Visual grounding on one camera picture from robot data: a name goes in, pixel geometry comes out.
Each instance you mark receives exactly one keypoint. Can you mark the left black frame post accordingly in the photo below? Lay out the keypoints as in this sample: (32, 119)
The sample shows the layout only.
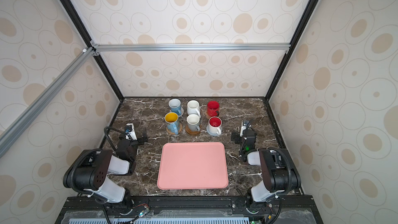
(83, 32)

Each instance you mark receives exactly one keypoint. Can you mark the white mug front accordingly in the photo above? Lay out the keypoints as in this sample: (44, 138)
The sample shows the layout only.
(193, 122)

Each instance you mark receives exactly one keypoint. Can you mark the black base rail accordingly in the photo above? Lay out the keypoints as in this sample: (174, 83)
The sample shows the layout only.
(191, 210)

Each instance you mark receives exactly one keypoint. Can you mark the blue floral mug white inside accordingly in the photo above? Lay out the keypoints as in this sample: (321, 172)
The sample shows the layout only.
(175, 106)

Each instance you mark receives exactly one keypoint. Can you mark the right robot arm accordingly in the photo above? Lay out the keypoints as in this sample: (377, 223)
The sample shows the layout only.
(279, 173)

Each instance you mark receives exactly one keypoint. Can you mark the multicolour woven round coaster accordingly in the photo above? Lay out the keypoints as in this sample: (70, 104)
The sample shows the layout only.
(182, 112)

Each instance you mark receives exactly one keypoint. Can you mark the right black frame post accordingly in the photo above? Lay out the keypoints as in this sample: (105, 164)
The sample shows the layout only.
(308, 11)

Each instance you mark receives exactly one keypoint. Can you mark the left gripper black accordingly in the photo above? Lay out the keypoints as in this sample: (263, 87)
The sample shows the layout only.
(141, 142)

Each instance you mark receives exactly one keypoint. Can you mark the black frame post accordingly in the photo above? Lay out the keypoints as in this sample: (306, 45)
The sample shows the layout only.
(308, 11)
(83, 32)

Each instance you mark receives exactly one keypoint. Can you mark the horizontal aluminium frame bar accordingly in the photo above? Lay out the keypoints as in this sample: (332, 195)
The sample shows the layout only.
(190, 47)

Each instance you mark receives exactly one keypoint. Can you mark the white mug red inside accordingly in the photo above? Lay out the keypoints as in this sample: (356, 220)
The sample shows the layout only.
(215, 125)

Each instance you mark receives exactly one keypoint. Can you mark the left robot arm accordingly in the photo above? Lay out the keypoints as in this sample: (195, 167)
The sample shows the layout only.
(88, 175)

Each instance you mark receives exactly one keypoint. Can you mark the pink rectangular tray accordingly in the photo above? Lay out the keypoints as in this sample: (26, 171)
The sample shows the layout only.
(193, 166)

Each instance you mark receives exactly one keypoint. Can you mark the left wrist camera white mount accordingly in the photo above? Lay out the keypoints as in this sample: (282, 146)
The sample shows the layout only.
(130, 132)

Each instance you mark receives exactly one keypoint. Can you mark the woven rattan round coaster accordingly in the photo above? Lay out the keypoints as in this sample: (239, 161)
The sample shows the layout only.
(170, 130)

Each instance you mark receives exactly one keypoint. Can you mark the left diagonal aluminium bar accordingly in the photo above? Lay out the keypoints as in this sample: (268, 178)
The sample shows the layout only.
(17, 128)

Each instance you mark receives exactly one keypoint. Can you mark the brown paw shaped coaster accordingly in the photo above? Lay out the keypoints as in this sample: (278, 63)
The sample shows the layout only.
(207, 116)

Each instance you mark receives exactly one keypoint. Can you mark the dark red mug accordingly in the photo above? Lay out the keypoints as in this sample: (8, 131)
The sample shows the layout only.
(213, 109)

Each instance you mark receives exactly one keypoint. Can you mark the blue mug yellow inside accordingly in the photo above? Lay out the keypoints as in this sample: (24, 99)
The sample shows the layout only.
(172, 119)

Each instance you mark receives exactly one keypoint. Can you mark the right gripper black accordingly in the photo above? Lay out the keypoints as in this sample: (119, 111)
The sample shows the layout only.
(236, 136)

